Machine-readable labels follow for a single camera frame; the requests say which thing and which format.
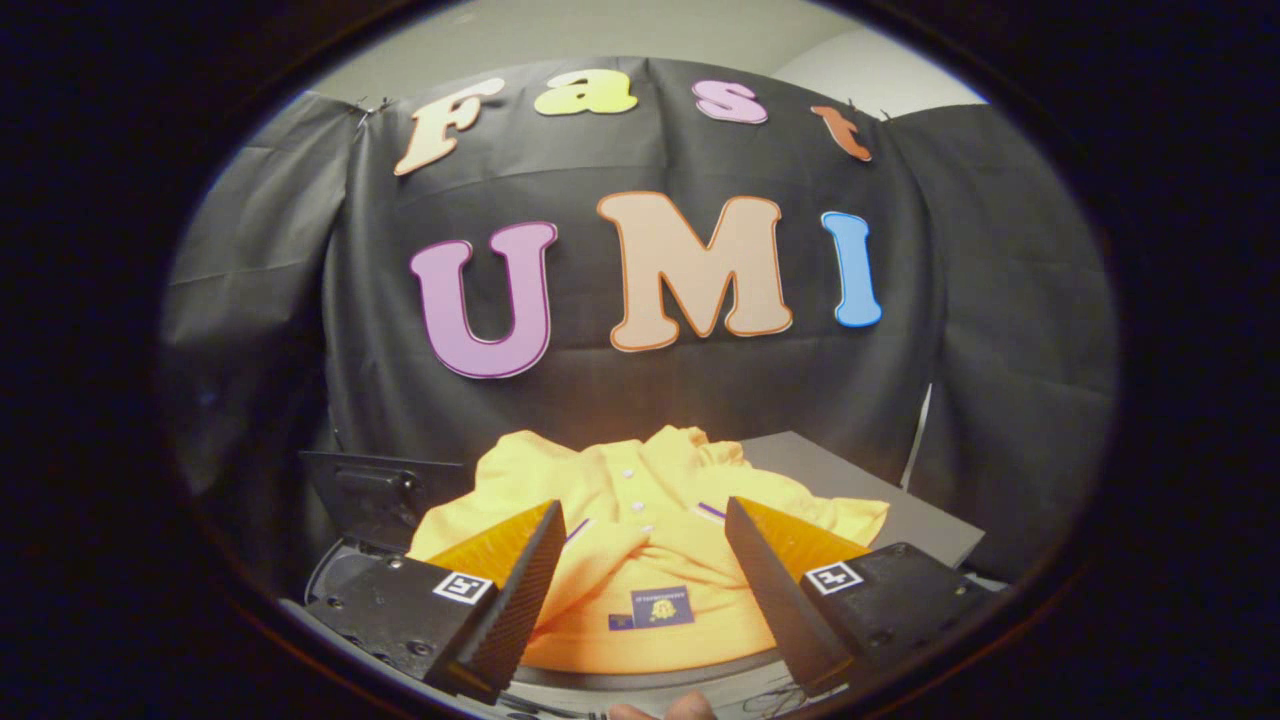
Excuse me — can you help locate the beige cabinet with black frame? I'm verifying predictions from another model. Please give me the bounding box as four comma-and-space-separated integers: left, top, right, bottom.
510, 430, 987, 693

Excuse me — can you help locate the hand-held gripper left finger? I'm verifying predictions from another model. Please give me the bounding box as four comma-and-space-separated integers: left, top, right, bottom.
300, 498, 567, 706

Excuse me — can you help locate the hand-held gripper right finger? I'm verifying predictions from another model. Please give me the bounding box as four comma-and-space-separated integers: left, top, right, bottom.
725, 495, 993, 699

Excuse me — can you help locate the black backdrop cloth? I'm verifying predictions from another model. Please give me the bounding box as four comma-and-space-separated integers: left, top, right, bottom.
160, 55, 1119, 591

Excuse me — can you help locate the yellow polo shirt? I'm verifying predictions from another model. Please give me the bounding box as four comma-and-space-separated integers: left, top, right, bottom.
408, 425, 891, 676

